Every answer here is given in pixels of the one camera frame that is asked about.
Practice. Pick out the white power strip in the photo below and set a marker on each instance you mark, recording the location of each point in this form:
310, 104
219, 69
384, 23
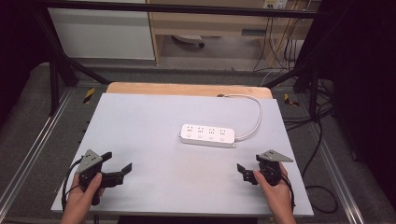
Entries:
208, 135

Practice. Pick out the white wall socket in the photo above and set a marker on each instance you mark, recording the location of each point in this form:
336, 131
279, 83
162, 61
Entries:
275, 3

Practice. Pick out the black horizontal frame bar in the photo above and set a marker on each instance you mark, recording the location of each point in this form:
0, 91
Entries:
174, 8

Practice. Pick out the dark curtain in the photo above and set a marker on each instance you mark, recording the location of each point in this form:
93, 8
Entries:
364, 77
17, 49

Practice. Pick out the yellow black floor tape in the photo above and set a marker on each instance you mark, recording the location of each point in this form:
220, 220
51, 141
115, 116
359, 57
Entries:
89, 95
289, 100

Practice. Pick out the person's right hand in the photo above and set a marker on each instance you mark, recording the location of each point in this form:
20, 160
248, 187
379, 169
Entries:
278, 199

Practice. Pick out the black metal stand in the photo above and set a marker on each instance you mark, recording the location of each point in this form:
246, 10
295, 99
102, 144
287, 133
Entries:
56, 68
313, 84

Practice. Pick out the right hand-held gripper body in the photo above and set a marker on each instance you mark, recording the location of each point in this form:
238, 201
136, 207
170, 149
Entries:
271, 169

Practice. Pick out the office chair base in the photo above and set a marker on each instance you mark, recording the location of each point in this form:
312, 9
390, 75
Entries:
188, 39

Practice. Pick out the white cabinet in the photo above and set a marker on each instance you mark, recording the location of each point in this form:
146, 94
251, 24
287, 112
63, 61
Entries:
99, 34

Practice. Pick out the aluminium floor rail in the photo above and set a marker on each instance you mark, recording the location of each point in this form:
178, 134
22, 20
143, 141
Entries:
339, 180
34, 149

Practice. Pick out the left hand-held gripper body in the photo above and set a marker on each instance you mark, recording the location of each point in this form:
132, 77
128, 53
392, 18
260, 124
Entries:
89, 160

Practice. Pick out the light wooden table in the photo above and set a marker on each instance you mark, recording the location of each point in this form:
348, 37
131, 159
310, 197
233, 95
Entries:
186, 89

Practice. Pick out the person's left hand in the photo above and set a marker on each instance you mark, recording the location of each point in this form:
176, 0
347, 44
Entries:
77, 205

